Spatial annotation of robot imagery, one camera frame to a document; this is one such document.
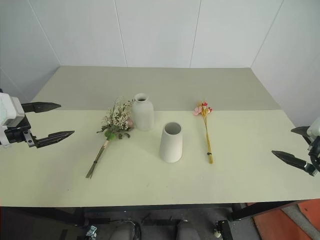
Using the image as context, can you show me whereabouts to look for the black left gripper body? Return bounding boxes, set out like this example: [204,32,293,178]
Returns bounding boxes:
[4,108,39,149]

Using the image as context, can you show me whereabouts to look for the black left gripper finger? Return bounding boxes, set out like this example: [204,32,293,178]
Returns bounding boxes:
[34,130,76,150]
[20,101,62,114]

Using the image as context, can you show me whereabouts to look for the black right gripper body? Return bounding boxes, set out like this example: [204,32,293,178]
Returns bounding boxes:
[303,135,320,178]

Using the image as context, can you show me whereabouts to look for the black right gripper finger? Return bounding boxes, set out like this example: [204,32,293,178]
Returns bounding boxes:
[271,150,308,173]
[290,126,312,145]

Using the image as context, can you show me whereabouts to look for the pink red flowers yellow stems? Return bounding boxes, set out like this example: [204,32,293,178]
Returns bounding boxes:
[192,100,214,165]

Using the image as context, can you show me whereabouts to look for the white bottle-shaped ceramic vase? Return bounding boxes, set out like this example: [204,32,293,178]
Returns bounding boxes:
[130,92,155,132]

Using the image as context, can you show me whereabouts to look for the white conical ceramic vase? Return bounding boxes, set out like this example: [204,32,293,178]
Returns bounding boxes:
[159,121,183,164]

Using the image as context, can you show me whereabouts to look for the dried wildflower bouquet green stems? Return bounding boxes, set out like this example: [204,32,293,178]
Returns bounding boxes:
[85,96,136,180]

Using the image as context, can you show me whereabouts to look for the small silver blue fitting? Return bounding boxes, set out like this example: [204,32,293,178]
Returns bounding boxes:
[84,224,99,238]

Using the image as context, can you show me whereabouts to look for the dark grey rounded shape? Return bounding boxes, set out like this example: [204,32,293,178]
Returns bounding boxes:
[113,219,144,240]

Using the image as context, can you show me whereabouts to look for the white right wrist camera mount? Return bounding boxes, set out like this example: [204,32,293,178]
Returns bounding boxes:
[306,121,320,138]

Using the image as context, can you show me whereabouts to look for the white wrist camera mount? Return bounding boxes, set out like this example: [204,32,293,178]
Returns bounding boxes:
[0,91,26,149]
[306,121,320,138]

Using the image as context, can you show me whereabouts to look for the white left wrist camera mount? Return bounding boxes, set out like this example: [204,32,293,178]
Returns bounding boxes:
[0,91,26,149]

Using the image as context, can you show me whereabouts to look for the black metal table frame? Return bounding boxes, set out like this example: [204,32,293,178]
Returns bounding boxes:
[0,193,320,227]

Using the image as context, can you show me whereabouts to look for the black bracket with white knob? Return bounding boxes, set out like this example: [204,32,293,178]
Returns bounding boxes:
[213,219,231,239]

